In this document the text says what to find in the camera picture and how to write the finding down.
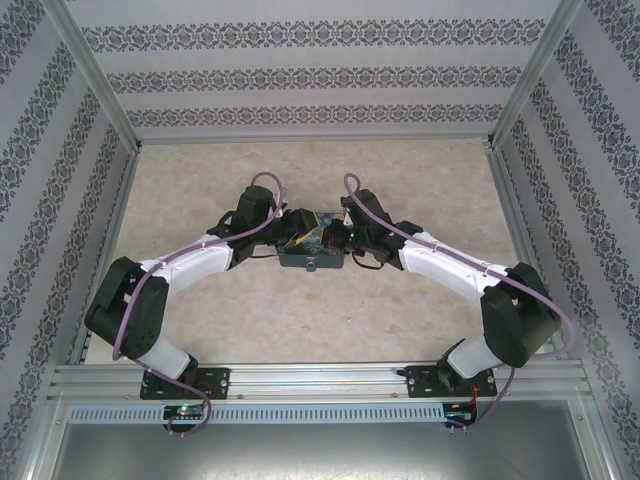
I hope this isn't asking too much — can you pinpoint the starry night print tin box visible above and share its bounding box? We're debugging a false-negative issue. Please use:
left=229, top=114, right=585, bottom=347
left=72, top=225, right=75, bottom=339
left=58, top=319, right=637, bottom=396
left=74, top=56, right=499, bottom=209
left=276, top=209, right=347, bottom=272

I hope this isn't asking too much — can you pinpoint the right green circuit board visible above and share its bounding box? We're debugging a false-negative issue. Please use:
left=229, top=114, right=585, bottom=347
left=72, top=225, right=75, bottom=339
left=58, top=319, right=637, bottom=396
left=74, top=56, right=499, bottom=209
left=444, top=402, right=477, bottom=424

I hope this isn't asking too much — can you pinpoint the green circuit board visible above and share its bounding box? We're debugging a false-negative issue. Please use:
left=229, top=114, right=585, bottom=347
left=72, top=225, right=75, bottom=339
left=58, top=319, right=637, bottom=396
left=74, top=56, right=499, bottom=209
left=163, top=404, right=206, bottom=420
left=444, top=402, right=477, bottom=424

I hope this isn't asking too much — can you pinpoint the left green circuit board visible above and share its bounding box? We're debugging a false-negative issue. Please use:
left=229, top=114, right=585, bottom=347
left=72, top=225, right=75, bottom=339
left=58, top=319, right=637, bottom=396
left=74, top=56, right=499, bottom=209
left=163, top=404, right=206, bottom=420

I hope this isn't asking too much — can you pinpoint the grey metal sheet panel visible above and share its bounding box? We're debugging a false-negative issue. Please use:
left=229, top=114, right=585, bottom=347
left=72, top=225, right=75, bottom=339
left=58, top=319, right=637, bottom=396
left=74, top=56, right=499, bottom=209
left=49, top=421, right=597, bottom=480

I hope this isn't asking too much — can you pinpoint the thin black cable right gripper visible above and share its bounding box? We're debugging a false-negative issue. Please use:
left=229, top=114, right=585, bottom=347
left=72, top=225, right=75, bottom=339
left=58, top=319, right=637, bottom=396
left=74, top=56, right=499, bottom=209
left=351, top=253, right=386, bottom=272

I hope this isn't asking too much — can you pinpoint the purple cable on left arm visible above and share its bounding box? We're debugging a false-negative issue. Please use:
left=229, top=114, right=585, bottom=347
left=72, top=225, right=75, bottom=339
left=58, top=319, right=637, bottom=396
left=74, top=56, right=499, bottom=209
left=112, top=171, right=292, bottom=437

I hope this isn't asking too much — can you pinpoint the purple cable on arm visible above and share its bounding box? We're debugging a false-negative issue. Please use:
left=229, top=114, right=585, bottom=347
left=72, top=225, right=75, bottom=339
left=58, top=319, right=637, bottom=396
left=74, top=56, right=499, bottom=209
left=342, top=172, right=577, bottom=437
left=112, top=171, right=292, bottom=437

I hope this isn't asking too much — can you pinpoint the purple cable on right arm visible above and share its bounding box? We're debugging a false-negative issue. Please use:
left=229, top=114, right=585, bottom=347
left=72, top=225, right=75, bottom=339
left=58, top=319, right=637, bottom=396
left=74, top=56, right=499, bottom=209
left=342, top=172, right=577, bottom=437

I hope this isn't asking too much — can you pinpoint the aluminium mounting rail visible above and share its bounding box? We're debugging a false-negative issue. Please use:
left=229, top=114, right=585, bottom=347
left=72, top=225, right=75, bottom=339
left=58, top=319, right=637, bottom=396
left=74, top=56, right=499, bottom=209
left=47, top=363, right=595, bottom=402

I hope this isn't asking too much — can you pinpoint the aluminium table side rail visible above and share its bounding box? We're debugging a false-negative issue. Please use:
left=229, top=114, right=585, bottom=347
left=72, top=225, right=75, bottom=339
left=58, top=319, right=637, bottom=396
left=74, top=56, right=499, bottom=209
left=487, top=146, right=569, bottom=360
left=68, top=148, right=143, bottom=366

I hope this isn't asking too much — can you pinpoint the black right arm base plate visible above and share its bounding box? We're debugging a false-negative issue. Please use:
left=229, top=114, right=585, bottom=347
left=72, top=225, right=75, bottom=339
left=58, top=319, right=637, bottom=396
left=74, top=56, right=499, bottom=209
left=403, top=364, right=498, bottom=400

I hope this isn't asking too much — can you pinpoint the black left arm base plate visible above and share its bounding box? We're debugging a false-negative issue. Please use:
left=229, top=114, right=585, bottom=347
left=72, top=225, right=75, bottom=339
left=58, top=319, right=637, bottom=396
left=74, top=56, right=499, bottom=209
left=141, top=367, right=232, bottom=401

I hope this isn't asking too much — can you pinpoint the slotted grey cable duct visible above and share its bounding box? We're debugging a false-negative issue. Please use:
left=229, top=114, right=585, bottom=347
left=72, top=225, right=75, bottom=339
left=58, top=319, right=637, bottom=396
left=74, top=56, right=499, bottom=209
left=67, top=402, right=447, bottom=424

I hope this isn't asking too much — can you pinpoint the aluminium frame post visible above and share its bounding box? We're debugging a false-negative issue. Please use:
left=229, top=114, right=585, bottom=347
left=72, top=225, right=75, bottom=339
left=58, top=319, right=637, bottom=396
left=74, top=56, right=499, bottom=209
left=485, top=0, right=587, bottom=150
left=37, top=0, right=145, bottom=152

